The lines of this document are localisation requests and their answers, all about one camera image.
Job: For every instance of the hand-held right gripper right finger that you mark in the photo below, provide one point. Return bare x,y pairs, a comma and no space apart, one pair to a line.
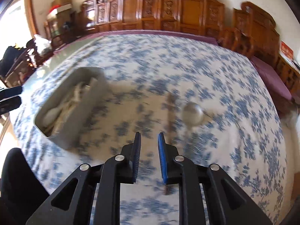
161,154

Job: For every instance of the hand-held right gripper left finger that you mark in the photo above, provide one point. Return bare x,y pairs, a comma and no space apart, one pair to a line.
137,154

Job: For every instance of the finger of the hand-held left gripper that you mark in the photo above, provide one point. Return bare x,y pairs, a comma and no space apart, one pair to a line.
10,105
10,92

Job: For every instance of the grey utensil tray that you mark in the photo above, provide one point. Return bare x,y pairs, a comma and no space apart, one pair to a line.
77,126

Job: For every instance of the dark wooden chair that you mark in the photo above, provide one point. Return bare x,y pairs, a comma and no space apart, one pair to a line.
23,65

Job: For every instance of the black bag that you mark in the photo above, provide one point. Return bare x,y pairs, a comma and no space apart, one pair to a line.
10,58

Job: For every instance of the clear plastic bag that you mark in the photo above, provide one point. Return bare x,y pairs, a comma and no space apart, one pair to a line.
42,43

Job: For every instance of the person's dark trouser leg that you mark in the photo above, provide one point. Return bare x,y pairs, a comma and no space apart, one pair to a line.
18,187

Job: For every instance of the blue floral tablecloth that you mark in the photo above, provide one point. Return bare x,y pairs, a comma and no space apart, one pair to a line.
145,70

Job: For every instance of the dark wooden cabinet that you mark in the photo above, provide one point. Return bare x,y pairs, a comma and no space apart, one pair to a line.
63,24

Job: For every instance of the brown cardboard box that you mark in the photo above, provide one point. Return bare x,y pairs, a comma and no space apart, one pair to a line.
61,0

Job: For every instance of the carved wooden armchair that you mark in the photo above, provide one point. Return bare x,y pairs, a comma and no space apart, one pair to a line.
253,30
98,14

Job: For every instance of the purple table mat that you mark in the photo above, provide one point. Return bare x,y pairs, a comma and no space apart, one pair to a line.
140,33

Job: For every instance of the purple seat cushion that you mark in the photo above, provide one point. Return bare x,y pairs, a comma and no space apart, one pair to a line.
271,79

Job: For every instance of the carved wooden sofa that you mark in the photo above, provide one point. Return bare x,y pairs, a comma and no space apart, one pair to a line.
173,9

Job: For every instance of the red paper sign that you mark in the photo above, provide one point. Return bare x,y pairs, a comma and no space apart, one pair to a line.
287,49

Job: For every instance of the wooden door frame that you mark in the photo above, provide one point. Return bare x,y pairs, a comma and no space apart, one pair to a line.
31,7

